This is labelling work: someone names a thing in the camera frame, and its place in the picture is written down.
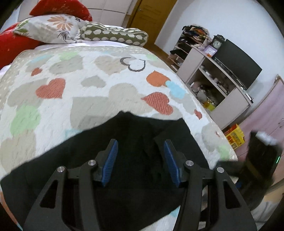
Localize floral pillow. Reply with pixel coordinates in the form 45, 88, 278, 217
13, 14, 87, 44

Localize yellow box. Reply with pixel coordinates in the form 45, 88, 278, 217
224, 124, 245, 150

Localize black table clock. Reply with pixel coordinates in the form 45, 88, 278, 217
211, 34, 226, 50

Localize red cushion far side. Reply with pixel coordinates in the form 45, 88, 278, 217
29, 0, 92, 21

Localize white shelf unit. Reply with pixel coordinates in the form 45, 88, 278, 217
168, 25, 253, 130

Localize heart patterned quilt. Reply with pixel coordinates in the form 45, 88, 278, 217
0, 45, 238, 231

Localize black television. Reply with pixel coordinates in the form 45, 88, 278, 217
213, 39, 262, 90

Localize purple picture frame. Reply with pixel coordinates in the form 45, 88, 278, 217
203, 45, 218, 58

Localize red cushion near wall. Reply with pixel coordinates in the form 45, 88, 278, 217
0, 23, 43, 69

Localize wooden door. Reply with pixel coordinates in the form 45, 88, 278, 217
127, 0, 177, 44

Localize green dotted bolster pillow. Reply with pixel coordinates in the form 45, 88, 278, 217
80, 22, 148, 47

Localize black pants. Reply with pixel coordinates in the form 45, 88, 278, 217
1, 112, 208, 230

